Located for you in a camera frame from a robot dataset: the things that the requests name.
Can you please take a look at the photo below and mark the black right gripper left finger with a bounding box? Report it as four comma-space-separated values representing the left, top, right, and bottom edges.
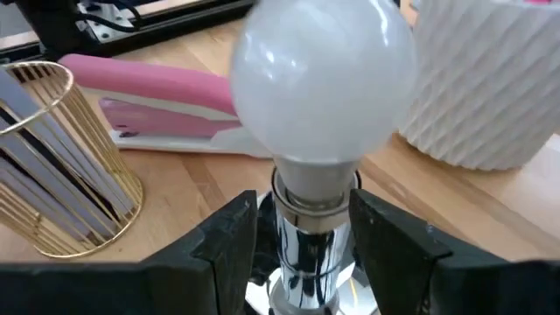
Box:
0, 189, 260, 315

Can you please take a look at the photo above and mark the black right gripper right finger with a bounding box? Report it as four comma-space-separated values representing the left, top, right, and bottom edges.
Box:
348, 187, 560, 315

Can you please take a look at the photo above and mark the white frosted lightbulb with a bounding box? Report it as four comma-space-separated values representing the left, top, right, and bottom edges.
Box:
229, 0, 417, 207

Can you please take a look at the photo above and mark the chrome lamp base with socket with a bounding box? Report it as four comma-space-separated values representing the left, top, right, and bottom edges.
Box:
244, 168, 382, 315

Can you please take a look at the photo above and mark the white ribbed vase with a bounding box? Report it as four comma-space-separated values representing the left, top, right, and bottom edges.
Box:
395, 0, 560, 172

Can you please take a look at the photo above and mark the pink and white stapler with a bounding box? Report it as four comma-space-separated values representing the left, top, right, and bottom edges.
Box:
59, 52, 275, 159

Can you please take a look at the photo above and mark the silver mounting plate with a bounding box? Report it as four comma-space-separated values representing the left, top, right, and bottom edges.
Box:
85, 3, 132, 43

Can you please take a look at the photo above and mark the gold wire pen holder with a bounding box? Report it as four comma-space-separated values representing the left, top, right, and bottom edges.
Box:
0, 59, 144, 259

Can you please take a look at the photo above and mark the black aluminium frame rail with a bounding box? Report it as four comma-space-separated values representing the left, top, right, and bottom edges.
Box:
0, 0, 257, 62

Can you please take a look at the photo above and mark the black cable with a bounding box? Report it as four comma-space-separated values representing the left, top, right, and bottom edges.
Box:
73, 0, 144, 34

